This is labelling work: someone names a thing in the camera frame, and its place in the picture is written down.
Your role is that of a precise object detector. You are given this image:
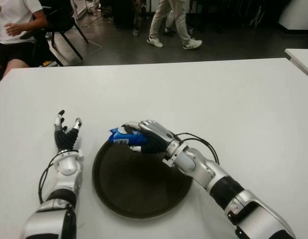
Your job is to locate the white framed board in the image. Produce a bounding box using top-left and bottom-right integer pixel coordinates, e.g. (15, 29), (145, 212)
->
(70, 0), (90, 20)

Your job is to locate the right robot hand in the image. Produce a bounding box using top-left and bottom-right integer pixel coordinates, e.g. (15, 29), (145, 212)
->
(121, 119), (177, 154)

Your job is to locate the black armrest chair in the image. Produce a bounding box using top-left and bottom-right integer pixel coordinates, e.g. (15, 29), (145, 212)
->
(19, 31), (65, 67)

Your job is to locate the round dark brown tray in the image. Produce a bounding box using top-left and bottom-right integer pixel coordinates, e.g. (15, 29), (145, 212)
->
(92, 142), (194, 220)

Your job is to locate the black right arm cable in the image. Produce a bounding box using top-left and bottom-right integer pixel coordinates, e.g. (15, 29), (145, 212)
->
(175, 132), (220, 165)

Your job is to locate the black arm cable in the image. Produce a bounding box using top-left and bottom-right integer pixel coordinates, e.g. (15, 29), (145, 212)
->
(175, 132), (220, 165)
(38, 152), (63, 204)

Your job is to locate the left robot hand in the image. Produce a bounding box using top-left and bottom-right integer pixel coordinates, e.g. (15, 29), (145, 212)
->
(53, 109), (83, 153)

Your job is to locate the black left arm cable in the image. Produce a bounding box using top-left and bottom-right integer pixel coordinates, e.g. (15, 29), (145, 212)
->
(38, 152), (63, 204)

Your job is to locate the seated person in white shirt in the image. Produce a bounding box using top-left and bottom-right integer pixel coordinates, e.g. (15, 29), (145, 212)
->
(0, 0), (49, 78)

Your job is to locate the black metal leg chair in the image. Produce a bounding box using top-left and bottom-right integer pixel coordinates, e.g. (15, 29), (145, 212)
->
(43, 0), (90, 61)

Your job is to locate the person in beige trousers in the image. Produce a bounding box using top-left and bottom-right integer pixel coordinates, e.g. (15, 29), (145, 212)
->
(146, 0), (203, 50)

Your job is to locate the blue Oreo packet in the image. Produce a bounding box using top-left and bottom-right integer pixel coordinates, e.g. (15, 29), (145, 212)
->
(105, 126), (148, 146)

